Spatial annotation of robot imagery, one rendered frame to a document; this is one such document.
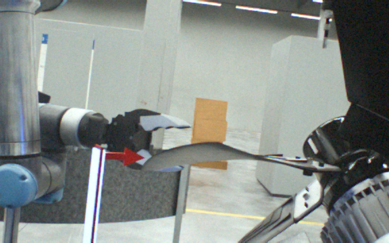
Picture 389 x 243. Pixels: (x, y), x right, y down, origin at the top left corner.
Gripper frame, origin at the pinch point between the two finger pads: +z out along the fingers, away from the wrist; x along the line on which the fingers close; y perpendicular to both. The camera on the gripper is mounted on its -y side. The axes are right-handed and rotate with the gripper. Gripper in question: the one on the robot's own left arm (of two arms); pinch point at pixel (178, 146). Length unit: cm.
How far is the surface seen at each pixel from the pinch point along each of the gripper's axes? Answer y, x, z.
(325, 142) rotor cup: 7.4, -4.6, 22.8
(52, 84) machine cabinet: 444, -47, -415
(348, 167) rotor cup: 6.6, -1.0, 27.2
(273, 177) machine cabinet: 591, 28, -130
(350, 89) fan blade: 0.3, -12.7, 26.6
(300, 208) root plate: 12.0, 7.4, 19.7
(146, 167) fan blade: -9.0, 4.0, -0.6
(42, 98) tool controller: 13.1, -5.1, -42.8
